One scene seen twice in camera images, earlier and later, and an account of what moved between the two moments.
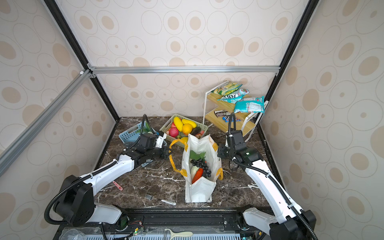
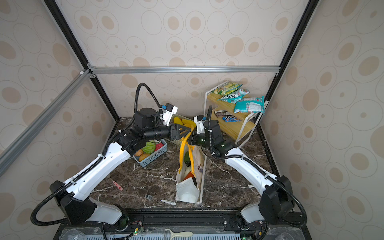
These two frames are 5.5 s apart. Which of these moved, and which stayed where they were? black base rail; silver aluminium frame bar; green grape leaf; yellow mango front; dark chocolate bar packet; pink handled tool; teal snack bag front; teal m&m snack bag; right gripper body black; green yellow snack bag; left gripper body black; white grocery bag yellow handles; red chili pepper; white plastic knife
Moved: white grocery bag yellow handles; green grape leaf; left gripper body black; red chili pepper; right gripper body black
Stayed: teal snack bag front; white plastic knife; pink handled tool; yellow mango front; green yellow snack bag; teal m&m snack bag; silver aluminium frame bar; dark chocolate bar packet; black base rail
